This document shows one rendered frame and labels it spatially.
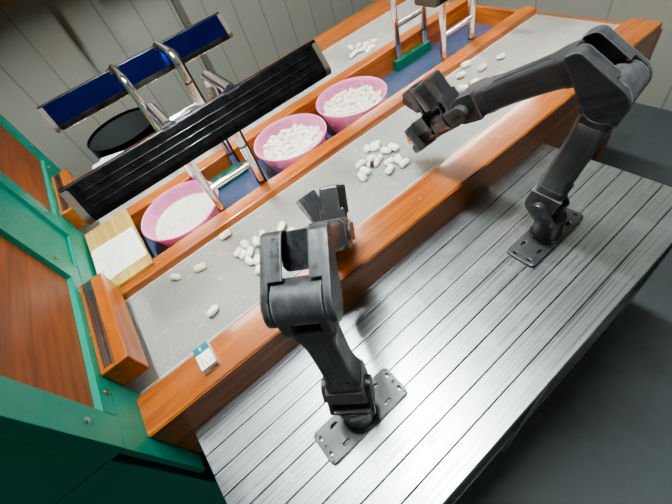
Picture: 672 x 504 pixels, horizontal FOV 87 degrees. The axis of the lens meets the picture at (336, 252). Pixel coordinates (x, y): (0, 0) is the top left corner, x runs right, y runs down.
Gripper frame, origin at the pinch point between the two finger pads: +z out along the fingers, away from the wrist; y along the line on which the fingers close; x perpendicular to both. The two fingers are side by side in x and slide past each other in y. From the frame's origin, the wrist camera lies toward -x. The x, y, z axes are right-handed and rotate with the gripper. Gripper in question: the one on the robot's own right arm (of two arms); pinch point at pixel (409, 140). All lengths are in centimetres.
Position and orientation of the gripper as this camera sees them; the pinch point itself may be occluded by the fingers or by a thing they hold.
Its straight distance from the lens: 104.4
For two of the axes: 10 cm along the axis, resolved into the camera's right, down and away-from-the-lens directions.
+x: 5.7, 8.0, 1.8
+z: -2.9, -0.1, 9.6
